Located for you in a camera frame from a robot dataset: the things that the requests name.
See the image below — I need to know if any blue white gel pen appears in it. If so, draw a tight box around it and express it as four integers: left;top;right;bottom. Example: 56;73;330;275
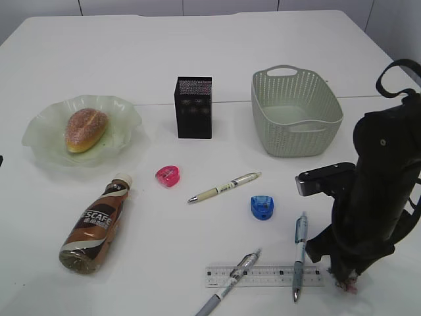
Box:
292;211;308;303

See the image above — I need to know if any clear plastic ruler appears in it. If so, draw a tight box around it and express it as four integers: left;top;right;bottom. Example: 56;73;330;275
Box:
203;265;324;288

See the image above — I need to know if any sugared bread roll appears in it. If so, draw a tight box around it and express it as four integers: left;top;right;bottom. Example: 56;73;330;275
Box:
64;108;109;153

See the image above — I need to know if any translucent green wavy plate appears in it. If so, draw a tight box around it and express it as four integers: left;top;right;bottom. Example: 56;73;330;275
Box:
22;95;141;167

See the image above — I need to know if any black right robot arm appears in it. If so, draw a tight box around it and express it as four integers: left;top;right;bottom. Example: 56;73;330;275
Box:
296;96;420;285

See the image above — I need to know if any brown Nescafe coffee bottle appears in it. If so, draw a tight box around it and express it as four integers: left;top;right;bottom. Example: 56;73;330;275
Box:
59;173;132;275

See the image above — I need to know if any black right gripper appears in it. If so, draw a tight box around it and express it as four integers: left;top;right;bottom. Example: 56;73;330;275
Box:
306;171;416;284

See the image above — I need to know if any black mesh pen holder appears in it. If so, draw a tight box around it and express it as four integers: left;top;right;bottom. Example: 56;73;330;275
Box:
174;76;212;139

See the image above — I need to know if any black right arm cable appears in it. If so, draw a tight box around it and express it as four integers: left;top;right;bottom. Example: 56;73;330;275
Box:
376;59;421;231

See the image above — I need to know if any beige retractable pen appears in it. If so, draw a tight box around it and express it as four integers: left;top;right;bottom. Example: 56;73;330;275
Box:
187;172;262;204

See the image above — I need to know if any paper piece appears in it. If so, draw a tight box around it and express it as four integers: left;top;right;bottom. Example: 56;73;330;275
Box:
327;268;359;294

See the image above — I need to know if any pale green plastic basket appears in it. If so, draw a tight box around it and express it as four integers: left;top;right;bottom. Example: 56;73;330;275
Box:
251;65;343;157

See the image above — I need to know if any grey clear gel pen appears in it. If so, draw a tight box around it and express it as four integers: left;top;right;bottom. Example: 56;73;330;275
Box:
195;248;262;316

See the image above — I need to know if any blue pencil sharpener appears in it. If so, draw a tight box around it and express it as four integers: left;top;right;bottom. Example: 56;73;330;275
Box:
251;196;274;221

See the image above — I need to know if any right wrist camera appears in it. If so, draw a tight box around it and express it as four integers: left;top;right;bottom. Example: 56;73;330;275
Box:
295;162;356;196

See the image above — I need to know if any pink pencil sharpener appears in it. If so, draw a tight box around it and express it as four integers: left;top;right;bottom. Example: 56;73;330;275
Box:
155;165;180;188

